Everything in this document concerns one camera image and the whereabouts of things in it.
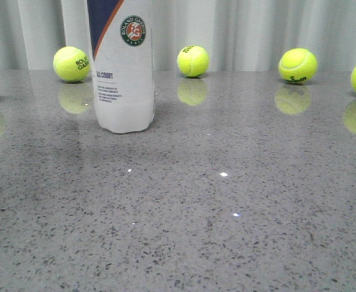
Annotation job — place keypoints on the white tennis ball can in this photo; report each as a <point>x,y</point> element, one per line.
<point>122,64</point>

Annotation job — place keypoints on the centre tennis ball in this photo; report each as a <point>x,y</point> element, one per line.
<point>193,61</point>

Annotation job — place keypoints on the Roland Garros tennis ball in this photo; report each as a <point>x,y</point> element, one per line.
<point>71,64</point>

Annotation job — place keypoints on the Wilson 3 tennis ball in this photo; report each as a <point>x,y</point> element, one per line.
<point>297,65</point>

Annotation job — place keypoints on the grey curtain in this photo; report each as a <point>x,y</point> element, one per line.
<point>238,35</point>

